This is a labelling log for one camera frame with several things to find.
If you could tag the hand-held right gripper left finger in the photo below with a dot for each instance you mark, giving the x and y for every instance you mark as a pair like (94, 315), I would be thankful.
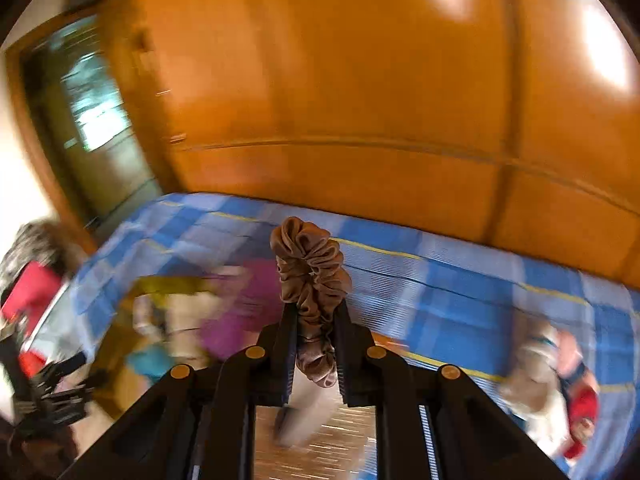
(287, 360)

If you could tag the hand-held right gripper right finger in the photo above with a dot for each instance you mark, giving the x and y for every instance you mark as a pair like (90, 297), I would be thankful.
(342, 360)

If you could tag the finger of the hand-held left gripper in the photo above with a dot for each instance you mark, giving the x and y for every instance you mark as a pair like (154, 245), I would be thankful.
(65, 390)

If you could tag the ornate gold tissue box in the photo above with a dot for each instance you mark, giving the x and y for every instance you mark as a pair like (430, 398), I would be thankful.
(325, 445)

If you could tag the taupe satin scrunchie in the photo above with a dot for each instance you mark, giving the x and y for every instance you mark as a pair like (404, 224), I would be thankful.
(310, 270)

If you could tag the gold tray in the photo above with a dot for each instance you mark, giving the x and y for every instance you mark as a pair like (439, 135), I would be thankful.
(160, 285)

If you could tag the person's left forearm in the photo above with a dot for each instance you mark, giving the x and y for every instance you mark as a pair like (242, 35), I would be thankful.
(25, 460)

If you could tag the white tissue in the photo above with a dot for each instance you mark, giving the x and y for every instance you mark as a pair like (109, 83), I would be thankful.
(300, 425)

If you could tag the purple cardboard box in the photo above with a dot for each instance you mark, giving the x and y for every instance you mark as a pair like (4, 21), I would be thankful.
(240, 310)

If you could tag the red bag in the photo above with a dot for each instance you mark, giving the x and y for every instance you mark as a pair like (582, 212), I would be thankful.
(35, 295)

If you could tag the bed with blue plaid sheet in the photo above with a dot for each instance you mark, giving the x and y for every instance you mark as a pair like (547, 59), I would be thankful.
(450, 300)

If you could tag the patterned cloth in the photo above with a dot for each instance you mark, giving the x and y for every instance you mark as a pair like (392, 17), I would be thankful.
(35, 245)

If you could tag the beige sock with grey cuff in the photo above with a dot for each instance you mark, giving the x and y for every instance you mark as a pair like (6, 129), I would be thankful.
(535, 360)

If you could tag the pink sock with navy cuff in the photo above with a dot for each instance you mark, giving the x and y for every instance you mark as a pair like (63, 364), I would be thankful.
(570, 355)

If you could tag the red sock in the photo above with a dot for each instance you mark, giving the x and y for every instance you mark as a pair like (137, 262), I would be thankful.
(582, 410)

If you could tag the wooden wardrobe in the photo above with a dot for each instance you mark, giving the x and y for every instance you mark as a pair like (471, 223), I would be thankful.
(350, 85)

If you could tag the door with glass pane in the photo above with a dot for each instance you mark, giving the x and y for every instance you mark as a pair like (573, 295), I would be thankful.
(95, 110)

